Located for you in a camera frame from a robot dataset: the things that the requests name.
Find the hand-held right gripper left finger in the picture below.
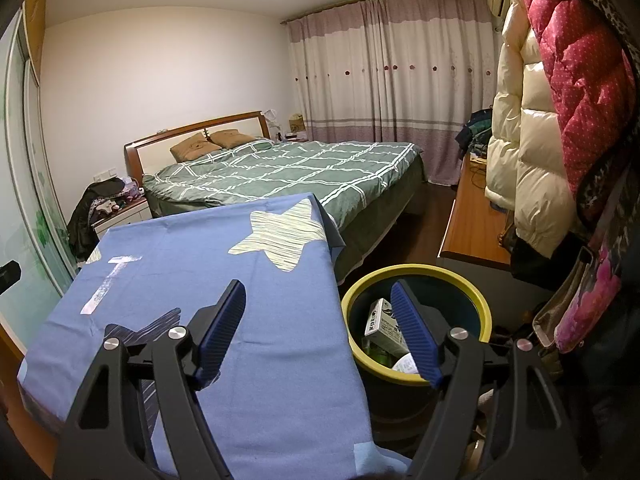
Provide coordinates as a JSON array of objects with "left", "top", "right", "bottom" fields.
[{"left": 55, "top": 279, "right": 247, "bottom": 480}]

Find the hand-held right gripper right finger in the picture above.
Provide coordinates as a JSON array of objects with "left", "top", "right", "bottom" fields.
[{"left": 390, "top": 279, "right": 583, "bottom": 480}]

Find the white cardboard box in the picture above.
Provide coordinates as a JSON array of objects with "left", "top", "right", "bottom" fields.
[{"left": 364, "top": 298, "right": 412, "bottom": 356}]

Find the yellow-rimmed trash bin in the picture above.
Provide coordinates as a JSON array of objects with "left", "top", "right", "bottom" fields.
[{"left": 341, "top": 264, "right": 495, "bottom": 431}]

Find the blue star-print tablecloth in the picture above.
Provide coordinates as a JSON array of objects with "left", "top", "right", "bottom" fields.
[{"left": 17, "top": 192, "right": 416, "bottom": 480}]

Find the pile of dark clothes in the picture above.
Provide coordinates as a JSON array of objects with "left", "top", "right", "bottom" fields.
[{"left": 67, "top": 177, "right": 146, "bottom": 261}]

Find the glass wardrobe sliding door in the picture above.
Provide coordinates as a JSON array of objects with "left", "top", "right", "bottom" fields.
[{"left": 0, "top": 5, "right": 81, "bottom": 351}]

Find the wooden dresser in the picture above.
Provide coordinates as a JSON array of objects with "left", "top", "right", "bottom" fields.
[{"left": 437, "top": 152, "right": 516, "bottom": 266}]

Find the white nightstand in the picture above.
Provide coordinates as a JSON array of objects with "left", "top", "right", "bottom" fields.
[{"left": 92, "top": 197, "right": 153, "bottom": 241}]

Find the black garment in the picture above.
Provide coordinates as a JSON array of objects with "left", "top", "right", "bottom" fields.
[{"left": 510, "top": 232, "right": 588, "bottom": 286}]

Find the beige handbag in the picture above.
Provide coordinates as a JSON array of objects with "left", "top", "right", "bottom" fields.
[{"left": 531, "top": 246, "right": 597, "bottom": 351}]

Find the pink floral bag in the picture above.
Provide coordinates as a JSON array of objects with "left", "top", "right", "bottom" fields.
[{"left": 555, "top": 242, "right": 623, "bottom": 356}]

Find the green plaid duvet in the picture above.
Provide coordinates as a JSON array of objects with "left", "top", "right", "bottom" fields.
[{"left": 142, "top": 140, "right": 426, "bottom": 231}]

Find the brown pillow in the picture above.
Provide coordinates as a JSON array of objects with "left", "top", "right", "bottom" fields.
[
  {"left": 170, "top": 136, "right": 223, "bottom": 163},
  {"left": 210, "top": 130, "right": 258, "bottom": 150}
]

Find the wooden bed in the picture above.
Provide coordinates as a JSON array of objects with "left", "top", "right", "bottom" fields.
[{"left": 124, "top": 110, "right": 428, "bottom": 281}]

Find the pile of clothes on dresser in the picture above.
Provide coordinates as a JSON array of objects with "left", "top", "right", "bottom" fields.
[{"left": 455, "top": 105, "right": 496, "bottom": 161}]

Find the cream puffer jacket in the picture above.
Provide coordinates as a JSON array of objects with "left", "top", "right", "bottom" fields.
[{"left": 484, "top": 0, "right": 591, "bottom": 261}]

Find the pink and white curtain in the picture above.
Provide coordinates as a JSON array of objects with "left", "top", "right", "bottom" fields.
[{"left": 282, "top": 0, "right": 506, "bottom": 191}]

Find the red dotted quilted jacket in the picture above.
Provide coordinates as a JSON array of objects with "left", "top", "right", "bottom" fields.
[{"left": 515, "top": 0, "right": 638, "bottom": 221}]

